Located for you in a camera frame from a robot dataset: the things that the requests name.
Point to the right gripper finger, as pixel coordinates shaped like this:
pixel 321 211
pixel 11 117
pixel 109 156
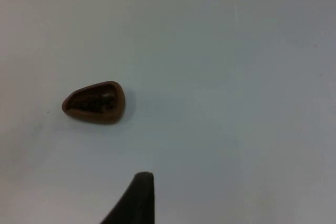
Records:
pixel 139 203

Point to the coffee beans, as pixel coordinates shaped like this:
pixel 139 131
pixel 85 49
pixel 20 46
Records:
pixel 101 102

